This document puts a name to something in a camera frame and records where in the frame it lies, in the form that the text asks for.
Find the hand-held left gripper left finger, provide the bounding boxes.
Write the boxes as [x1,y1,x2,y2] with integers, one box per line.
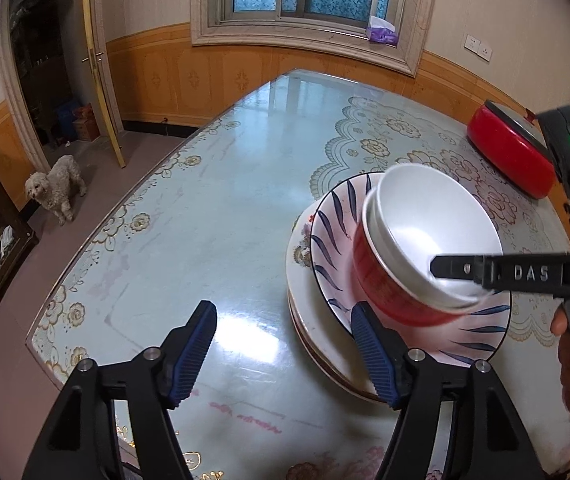
[21,300,218,480]

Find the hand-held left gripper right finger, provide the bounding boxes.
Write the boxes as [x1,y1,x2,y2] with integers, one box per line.
[350,301,548,480]

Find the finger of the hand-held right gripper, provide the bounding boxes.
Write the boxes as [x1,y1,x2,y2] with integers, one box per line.
[430,252,566,293]

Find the white plate red blue pattern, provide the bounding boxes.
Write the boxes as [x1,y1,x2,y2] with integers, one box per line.
[287,290,391,403]
[285,199,391,403]

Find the red bowl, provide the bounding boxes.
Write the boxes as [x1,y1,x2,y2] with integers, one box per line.
[352,220,481,327]

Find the plain white bowl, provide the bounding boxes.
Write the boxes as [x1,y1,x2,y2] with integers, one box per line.
[363,163,504,311]

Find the blue striped white bowl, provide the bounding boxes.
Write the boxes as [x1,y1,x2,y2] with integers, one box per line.
[310,172,512,367]

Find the red electric pot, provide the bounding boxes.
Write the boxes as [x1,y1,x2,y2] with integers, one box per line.
[466,105,557,199]

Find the grey pot lid red knob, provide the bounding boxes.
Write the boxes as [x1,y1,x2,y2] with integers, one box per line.
[484,100,548,153]

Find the lace floral table mat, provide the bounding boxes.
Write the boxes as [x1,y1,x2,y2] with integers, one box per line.
[310,96,570,348]

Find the white curly dog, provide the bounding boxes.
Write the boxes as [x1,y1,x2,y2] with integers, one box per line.
[25,155,88,227]

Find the red cardboard box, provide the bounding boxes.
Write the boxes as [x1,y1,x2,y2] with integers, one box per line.
[72,104,100,142]

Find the purple tissue box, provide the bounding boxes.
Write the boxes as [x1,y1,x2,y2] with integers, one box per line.
[366,16,399,46]

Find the blue box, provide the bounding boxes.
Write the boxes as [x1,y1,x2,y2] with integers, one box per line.
[55,101,78,141]

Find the wooden door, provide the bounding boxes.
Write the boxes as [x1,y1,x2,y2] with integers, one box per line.
[80,0,126,168]

